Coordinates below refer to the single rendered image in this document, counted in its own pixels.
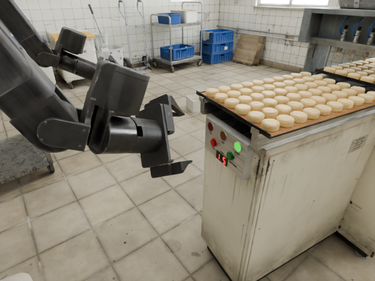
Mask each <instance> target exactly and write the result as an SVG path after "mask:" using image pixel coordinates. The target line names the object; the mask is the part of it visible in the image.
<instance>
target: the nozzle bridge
mask: <svg viewBox="0 0 375 281"><path fill-rule="evenodd" d="M348 16H351V17H349V18H348V19H347V20H346V21H345V22H344V24H343V26H342V29H341V32H342V31H343V29H344V27H345V25H348V32H347V35H346V38H345V40H344V41H341V40H340V39H341V34H340V32H339V30H340V27H341V25H342V23H343V21H344V20H345V19H346V18H347V17H348ZM362 17H365V18H363V19H362V20H361V21H360V22H359V23H358V25H357V26H356V28H355V31H354V34H355V33H356V31H357V29H358V26H362V29H361V34H360V37H359V40H358V42H357V43H355V42H353V40H354V36H353V29H354V27H355V25H356V24H357V22H358V21H359V20H360V19H361V18H362ZM374 21H375V10H372V9H346V8H340V7H311V8H305V9H304V14H303V17H302V23H301V27H300V33H299V38H298V42H304V43H307V42H310V46H309V50H308V53H307V58H306V62H305V67H304V72H310V73H311V74H313V73H316V72H315V69H317V68H320V67H324V62H325V59H326V55H327V52H328V48H329V46H334V47H341V48H344V49H351V50H357V51H364V52H370V53H374V54H375V37H374V40H373V43H372V44H371V45H368V44H367V41H368V37H367V32H368V30H369V28H370V26H371V24H372V23H373V22H374Z"/></svg>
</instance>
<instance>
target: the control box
mask: <svg viewBox="0 0 375 281"><path fill-rule="evenodd" d="M209 123H211V124H212V126H213V130H212V131H210V130H209V128H208V124H209ZM221 132H224V134H225V136H226V139H225V140H222V139H221V137H220V133H221ZM211 139H215V140H216V143H217V145H216V146H215V147H213V146H212V145H211V143H210V141H211ZM235 142H238V143H239V144H240V146H241V150H240V152H237V151H236V149H235V147H234V144H235ZM250 144H251V140H250V139H249V138H247V137H246V136H244V135H242V134H241V133H240V132H238V131H236V130H235V129H233V128H232V127H230V126H229V125H227V124H226V123H224V122H223V121H221V120H220V119H218V118H217V117H215V116H214V115H209V116H206V125H205V148H206V149H207V150H208V151H209V152H210V153H212V154H213V155H214V156H215V157H216V158H219V157H217V153H219V154H220V158H219V160H220V161H221V163H223V157H224V158H225V164H224V165H225V166H226V167H228V168H229V169H230V170H231V171H232V172H233V173H235V174H236V175H237V176H238V177H239V178H240V179H242V180H245V179H248V178H249V175H250V171H251V164H252V158H253V151H254V149H253V148H251V147H250ZM227 152H232V154H233V159H232V160H231V161H230V160H229V159H228V158H227Z"/></svg>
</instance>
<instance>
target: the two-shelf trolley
mask: <svg viewBox="0 0 375 281"><path fill-rule="evenodd" d="M184 3H200V4H201V12H198V13H201V22H198V21H197V22H194V23H180V24H176V25H171V18H170V16H169V15H165V14H151V16H150V21H151V22H150V25H151V37H152V53H153V61H152V63H153V67H154V68H157V67H158V63H156V62H155V61H158V62H161V63H164V64H169V65H170V69H171V70H170V71H171V73H173V72H174V70H175V69H174V67H173V65H175V64H179V63H183V62H188V61H193V60H197V59H199V61H198V62H197V65H198V66H201V65H202V58H201V57H202V55H201V50H202V29H203V4H202V3H201V2H186V1H184V2H183V3H182V9H183V4H184ZM152 16H166V17H168V18H169V25H165V24H160V23H158V22H152ZM196 25H201V43H200V56H199V55H194V56H193V57H189V58H185V59H181V60H176V61H172V49H171V28H175V27H182V44H184V31H183V27H185V26H196ZM152 26H158V27H166V28H169V29H170V58H171V60H167V59H163V58H161V57H160V56H159V57H154V50H153V33H152Z"/></svg>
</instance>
